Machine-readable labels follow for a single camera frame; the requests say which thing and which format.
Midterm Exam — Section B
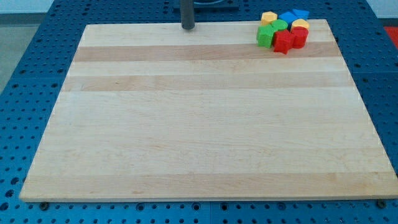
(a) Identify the green cube block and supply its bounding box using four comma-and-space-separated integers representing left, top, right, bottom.
257, 24, 277, 49

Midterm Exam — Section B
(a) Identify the blue cube block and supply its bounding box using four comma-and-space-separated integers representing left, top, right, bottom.
278, 11, 299, 26

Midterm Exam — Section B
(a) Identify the blue triangle block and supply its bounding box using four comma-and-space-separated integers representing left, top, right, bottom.
292, 9, 310, 20

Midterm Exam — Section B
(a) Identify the large wooden board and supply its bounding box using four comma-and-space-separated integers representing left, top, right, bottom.
19, 19, 397, 202

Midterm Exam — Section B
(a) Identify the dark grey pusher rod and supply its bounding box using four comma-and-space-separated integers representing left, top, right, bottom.
180, 0, 195, 30

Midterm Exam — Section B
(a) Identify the red star block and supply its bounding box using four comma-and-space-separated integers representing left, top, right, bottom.
273, 30, 294, 54

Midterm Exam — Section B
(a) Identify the yellow hexagon block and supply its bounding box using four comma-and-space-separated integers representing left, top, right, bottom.
260, 11, 278, 26

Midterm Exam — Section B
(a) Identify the green round block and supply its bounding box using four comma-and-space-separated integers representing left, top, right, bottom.
271, 19, 289, 31

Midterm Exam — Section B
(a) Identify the red cylinder block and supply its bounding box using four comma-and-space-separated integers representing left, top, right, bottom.
290, 27, 309, 49

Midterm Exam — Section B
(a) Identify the yellow round block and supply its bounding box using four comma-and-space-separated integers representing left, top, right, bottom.
291, 19, 310, 30

